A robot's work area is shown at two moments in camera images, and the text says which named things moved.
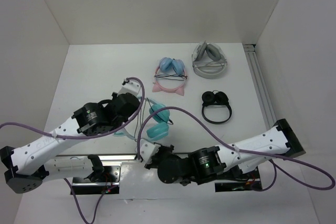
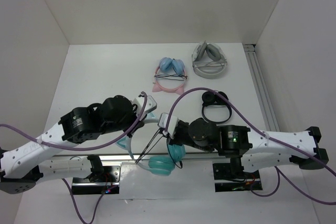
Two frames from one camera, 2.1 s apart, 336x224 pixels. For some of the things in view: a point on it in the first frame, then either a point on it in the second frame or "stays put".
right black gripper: x=153 y=164 to x=170 y=140
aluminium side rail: x=259 y=85 stays put
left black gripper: x=114 y=95 stays put
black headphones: x=216 y=97 stays put
